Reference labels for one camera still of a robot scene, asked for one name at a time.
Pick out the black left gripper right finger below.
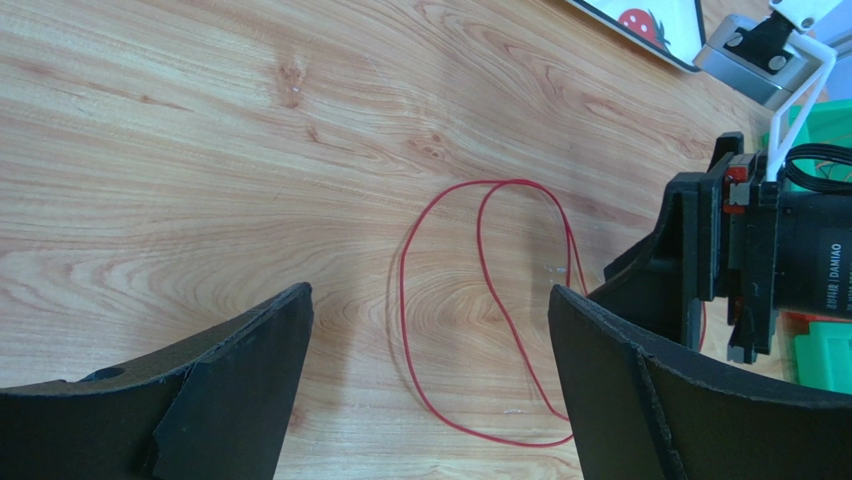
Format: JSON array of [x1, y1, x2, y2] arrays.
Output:
[[548, 285, 851, 479]]

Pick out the far green bin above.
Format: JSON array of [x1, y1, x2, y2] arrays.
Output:
[[793, 99, 851, 182]]

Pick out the near green bin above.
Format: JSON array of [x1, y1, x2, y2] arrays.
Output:
[[794, 322, 851, 394]]

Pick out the strawberry pattern tray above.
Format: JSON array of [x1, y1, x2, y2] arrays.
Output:
[[568, 0, 706, 74]]

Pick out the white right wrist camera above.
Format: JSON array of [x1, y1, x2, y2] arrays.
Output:
[[694, 0, 841, 181]]

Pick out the green bin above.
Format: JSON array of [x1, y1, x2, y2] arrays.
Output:
[[793, 99, 851, 182], [794, 322, 851, 394]]

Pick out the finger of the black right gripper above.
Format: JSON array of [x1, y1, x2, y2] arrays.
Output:
[[588, 173, 701, 349]]

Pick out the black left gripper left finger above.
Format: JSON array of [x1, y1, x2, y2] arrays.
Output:
[[1, 283, 314, 479]]

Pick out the red bin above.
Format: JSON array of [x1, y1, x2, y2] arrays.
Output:
[[781, 311, 851, 336]]

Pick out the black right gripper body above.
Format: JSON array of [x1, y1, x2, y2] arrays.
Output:
[[709, 132, 851, 364]]

